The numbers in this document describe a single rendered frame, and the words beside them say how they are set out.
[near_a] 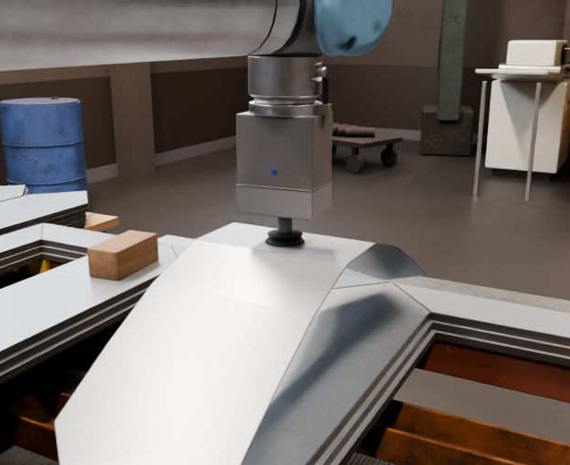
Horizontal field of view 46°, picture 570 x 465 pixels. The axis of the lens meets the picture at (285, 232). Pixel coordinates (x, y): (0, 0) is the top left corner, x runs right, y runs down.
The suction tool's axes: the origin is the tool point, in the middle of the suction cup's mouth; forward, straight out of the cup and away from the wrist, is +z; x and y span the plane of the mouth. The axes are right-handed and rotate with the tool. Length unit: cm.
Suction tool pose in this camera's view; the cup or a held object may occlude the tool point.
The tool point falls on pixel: (284, 252)
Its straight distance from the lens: 73.2
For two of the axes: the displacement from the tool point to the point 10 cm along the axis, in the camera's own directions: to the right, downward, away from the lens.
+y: -9.3, -1.1, 3.6
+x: -3.7, 2.5, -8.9
